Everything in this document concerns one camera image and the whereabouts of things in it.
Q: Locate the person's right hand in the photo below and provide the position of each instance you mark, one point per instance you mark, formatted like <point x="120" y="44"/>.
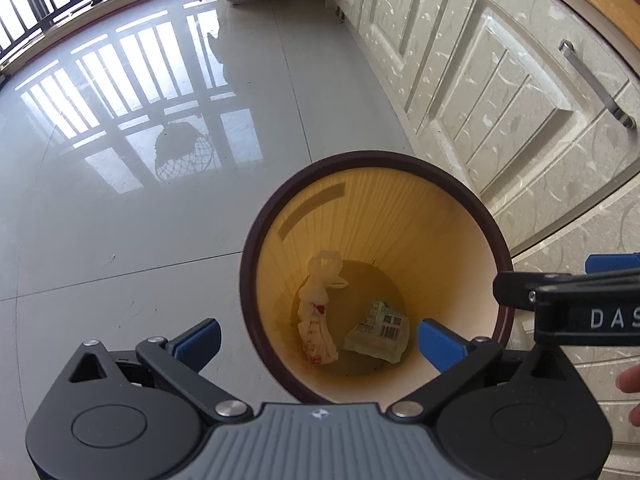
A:
<point x="632" y="382"/>

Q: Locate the white crumpled plastic wrapper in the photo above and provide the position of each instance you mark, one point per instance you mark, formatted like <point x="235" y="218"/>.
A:
<point x="317" y="330"/>

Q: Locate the yellow bin with brown rim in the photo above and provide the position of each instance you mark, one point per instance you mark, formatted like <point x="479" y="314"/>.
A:
<point x="380" y="220"/>

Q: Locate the crumpled white barcode packet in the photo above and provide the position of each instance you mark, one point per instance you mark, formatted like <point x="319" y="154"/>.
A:
<point x="380" y="332"/>

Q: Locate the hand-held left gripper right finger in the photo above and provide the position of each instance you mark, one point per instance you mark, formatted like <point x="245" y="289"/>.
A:
<point x="440" y="345"/>

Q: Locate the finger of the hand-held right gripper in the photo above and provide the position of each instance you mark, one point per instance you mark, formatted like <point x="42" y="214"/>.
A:
<point x="520" y="290"/>
<point x="612" y="262"/>

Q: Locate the cream patterned cabinet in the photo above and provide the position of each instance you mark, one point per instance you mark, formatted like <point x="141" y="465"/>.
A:
<point x="500" y="85"/>

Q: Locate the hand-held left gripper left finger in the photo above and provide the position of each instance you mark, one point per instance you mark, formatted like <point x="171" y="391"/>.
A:
<point x="200" y="342"/>

